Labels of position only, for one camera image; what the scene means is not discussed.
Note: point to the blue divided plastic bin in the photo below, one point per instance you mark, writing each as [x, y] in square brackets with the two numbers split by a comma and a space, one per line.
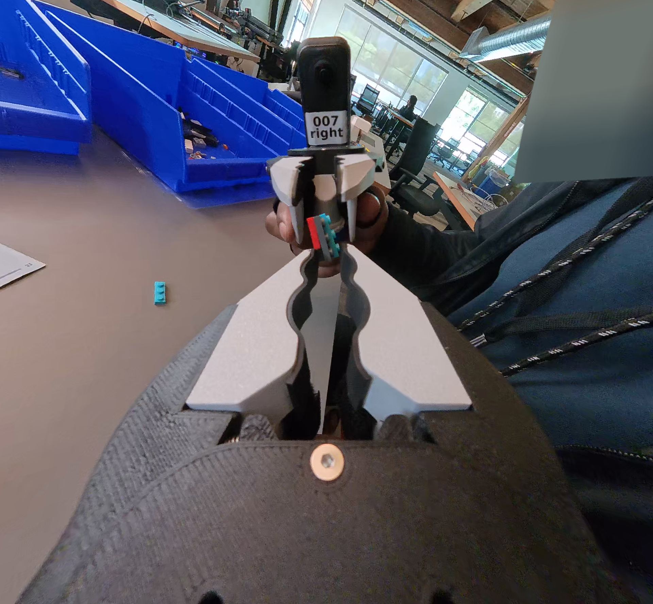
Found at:
[153, 119]

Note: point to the person's torso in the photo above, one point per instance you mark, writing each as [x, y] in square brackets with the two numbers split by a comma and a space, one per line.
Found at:
[586, 410]

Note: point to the black office chair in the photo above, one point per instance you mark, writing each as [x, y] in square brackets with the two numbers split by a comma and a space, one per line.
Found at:
[421, 140]

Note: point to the person's right hand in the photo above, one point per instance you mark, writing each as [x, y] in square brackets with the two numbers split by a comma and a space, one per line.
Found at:
[278, 226]

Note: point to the long background work table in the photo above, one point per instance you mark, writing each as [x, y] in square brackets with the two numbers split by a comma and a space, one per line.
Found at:
[127, 6]

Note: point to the printed instruction sheet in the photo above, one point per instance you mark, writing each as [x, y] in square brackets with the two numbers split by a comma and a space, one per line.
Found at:
[13, 267]

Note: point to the pile of small toy bricks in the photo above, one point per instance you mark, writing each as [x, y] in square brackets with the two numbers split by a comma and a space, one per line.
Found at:
[196, 142]

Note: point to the red teal toy brick assembly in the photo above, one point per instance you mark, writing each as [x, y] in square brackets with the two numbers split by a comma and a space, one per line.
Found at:
[326, 239]

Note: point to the teal toy brick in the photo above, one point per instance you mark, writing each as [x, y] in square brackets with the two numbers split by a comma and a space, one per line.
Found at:
[161, 294]

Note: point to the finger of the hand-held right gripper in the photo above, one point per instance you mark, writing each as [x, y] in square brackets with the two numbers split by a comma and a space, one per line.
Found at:
[354, 175]
[284, 183]

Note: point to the metal air duct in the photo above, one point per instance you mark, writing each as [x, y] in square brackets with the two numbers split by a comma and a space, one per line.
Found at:
[510, 37]

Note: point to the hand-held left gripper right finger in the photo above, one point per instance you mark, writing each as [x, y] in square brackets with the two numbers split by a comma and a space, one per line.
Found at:
[408, 359]

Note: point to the person's right forearm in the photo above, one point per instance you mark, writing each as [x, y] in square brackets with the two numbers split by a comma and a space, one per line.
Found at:
[423, 252]

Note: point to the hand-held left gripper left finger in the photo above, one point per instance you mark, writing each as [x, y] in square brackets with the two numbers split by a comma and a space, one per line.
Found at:
[245, 354]

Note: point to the dark robot equipment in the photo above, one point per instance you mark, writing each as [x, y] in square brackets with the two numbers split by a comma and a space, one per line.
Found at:
[255, 27]

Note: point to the white table with wooden edge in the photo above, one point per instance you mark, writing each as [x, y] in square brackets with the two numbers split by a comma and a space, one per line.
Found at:
[459, 196]

